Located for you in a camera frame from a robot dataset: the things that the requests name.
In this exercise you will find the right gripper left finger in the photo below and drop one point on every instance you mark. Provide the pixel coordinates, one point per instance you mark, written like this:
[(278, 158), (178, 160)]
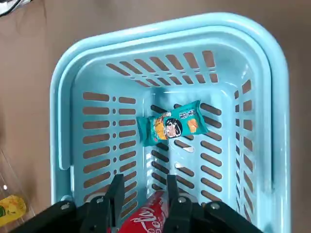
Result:
[(97, 213)]

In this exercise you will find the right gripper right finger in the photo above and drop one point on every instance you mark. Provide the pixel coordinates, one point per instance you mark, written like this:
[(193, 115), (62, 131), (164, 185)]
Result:
[(187, 216)]

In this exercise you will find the red cola bottle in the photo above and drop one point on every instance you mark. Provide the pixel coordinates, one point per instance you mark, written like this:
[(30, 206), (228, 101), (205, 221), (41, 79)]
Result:
[(143, 216)]

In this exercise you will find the teal chips bag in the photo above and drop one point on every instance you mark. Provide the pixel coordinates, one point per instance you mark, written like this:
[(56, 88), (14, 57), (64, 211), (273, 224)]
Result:
[(172, 123)]

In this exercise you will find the yellow drink bottle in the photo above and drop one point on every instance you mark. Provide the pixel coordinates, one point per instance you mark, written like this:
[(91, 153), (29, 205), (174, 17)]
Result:
[(12, 206)]

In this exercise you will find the clear acrylic bottle tray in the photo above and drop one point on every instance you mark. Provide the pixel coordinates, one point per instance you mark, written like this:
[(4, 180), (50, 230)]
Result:
[(14, 170)]

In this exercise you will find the blue plastic basket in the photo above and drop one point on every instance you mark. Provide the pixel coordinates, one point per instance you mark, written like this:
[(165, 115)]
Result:
[(267, 72)]

